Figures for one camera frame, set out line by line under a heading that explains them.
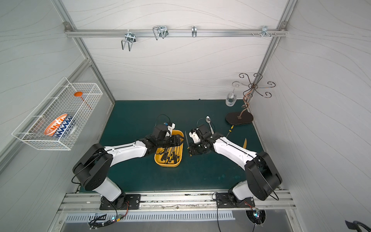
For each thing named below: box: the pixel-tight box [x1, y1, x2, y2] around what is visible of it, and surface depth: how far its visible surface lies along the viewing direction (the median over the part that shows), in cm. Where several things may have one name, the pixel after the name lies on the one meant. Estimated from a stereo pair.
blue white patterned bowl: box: [45, 113, 73, 138], surface depth 62 cm
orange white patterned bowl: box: [43, 113, 68, 137], surface depth 65 cm
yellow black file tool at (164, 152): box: [159, 147, 168, 161], surface depth 92 cm
